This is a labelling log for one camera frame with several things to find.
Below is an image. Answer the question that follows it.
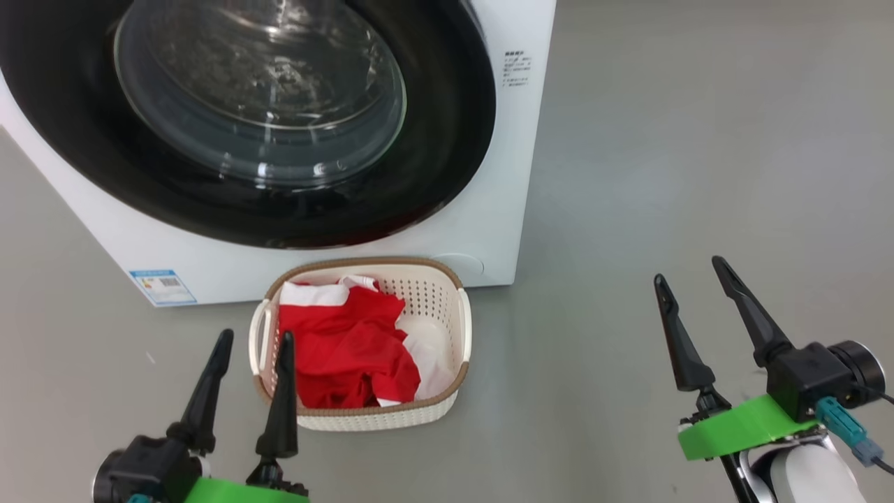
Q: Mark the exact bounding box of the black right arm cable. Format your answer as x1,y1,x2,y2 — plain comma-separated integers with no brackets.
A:
853,386,894,477

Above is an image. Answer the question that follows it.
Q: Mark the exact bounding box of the black round glass machine door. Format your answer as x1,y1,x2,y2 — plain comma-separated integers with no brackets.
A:
0,0,497,251

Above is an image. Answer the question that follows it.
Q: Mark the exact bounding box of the teal right camera connector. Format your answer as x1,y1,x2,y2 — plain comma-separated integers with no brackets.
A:
815,396,885,468

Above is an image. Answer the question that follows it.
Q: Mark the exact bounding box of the red and white garment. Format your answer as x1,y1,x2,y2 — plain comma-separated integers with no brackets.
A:
277,274,455,410

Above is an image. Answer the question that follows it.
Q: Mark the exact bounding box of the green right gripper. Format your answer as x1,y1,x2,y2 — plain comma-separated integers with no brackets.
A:
654,256,818,462

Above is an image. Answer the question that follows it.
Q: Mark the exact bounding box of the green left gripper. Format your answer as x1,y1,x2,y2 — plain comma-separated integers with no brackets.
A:
166,329,310,503

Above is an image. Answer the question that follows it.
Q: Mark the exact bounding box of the round white filter cover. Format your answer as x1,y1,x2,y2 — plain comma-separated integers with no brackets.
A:
431,252,485,277

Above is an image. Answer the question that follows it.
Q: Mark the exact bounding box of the white washing machine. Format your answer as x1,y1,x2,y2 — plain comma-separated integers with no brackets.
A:
0,0,558,309

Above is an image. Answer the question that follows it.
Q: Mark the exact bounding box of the cream perforated laundry basket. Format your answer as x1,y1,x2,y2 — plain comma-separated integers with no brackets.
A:
248,256,474,432

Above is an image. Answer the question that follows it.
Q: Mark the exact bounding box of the blue energy label sticker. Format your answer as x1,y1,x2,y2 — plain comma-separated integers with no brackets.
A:
129,268,198,307

